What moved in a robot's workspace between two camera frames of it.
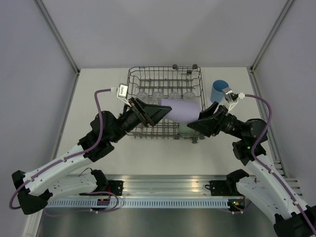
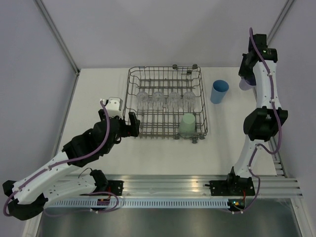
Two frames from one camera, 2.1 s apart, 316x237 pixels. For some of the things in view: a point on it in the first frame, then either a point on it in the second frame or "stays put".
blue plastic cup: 217,93 stays put
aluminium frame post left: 59,37 stays put
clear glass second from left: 157,96 stays put
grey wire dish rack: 151,84 stays put
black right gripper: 209,123 → 242,72
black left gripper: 148,114 → 132,130
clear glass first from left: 143,96 stays put
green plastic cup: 183,128 stays put
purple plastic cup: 183,110 → 244,86
